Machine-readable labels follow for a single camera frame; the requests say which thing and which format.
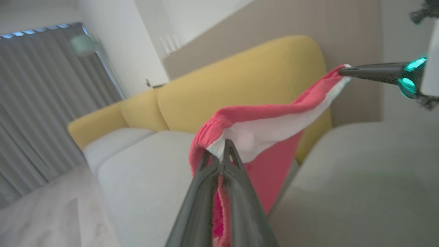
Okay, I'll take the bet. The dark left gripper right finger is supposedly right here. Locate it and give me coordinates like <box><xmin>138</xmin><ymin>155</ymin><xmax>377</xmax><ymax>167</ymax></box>
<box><xmin>223</xmin><ymin>139</ymin><xmax>279</xmax><ymax>247</ymax></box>

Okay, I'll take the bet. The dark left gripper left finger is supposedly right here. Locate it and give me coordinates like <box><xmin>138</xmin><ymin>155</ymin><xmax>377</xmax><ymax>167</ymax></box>
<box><xmin>165</xmin><ymin>139</ymin><xmax>226</xmax><ymax>247</ymax></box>

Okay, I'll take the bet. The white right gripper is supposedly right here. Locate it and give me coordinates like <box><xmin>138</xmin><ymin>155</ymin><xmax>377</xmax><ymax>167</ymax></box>
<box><xmin>339</xmin><ymin>19</ymin><xmax>439</xmax><ymax>110</ymax></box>

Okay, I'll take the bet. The red garment with white band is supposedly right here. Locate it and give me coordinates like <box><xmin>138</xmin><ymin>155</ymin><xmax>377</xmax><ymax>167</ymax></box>
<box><xmin>189</xmin><ymin>64</ymin><xmax>352</xmax><ymax>247</ymax></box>

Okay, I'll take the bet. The long grey sofa seat cushion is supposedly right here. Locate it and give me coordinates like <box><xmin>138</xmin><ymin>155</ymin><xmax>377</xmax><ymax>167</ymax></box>
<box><xmin>97</xmin><ymin>130</ymin><xmax>215</xmax><ymax>247</ymax></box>

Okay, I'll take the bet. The short grey sofa seat cushion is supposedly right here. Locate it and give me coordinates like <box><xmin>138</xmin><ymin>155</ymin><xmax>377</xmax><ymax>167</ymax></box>
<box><xmin>83</xmin><ymin>128</ymin><xmax>156</xmax><ymax>174</ymax></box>

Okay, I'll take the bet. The narrow yellow sofa backrest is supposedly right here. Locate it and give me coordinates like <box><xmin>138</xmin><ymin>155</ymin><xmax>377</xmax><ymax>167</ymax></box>
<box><xmin>120</xmin><ymin>89</ymin><xmax>169</xmax><ymax>132</ymax></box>

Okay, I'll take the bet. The large grey sofa ottoman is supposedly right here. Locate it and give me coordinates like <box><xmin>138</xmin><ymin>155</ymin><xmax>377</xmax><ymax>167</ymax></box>
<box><xmin>269</xmin><ymin>120</ymin><xmax>439</xmax><ymax>247</ymax></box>

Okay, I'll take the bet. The yellow sofa end armrest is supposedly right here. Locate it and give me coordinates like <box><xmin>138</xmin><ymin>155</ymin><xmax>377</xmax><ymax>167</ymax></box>
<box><xmin>68</xmin><ymin>101</ymin><xmax>128</xmax><ymax>150</ymax></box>

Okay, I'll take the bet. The grey pleated curtain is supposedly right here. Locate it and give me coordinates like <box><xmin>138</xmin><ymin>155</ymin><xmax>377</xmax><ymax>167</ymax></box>
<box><xmin>0</xmin><ymin>22</ymin><xmax>124</xmax><ymax>210</ymax></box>

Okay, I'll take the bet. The mint green floor lamp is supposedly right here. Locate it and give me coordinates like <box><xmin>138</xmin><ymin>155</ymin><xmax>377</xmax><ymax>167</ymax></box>
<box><xmin>70</xmin><ymin>34</ymin><xmax>128</xmax><ymax>100</ymax></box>

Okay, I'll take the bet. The white slatted wall vent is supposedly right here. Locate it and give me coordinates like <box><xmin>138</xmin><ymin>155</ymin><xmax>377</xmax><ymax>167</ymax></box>
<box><xmin>159</xmin><ymin>33</ymin><xmax>182</xmax><ymax>55</ymax></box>

